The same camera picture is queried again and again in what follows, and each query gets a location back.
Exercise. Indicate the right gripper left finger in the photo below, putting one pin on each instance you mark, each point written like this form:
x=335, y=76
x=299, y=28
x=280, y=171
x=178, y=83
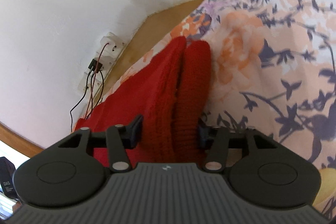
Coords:
x=119, y=138

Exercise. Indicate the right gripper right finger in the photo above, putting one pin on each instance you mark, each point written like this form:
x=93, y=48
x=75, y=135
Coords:
x=214, y=142

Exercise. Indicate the red knit cardigan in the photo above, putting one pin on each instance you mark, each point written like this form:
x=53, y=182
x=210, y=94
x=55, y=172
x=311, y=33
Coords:
x=170, y=93

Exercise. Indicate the black charger plug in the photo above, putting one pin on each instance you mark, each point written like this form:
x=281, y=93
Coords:
x=95, y=66

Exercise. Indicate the black box with label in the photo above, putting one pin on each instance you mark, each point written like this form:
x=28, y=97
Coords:
x=7, y=170

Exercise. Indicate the floral bed sheet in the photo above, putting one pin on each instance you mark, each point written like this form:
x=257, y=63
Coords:
x=273, y=69

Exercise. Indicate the white wall socket strip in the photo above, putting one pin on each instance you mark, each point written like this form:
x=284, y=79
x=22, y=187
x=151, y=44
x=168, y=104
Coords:
x=110, y=49

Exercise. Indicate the wooden bed frame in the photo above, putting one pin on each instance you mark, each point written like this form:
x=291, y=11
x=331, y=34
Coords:
x=152, y=31

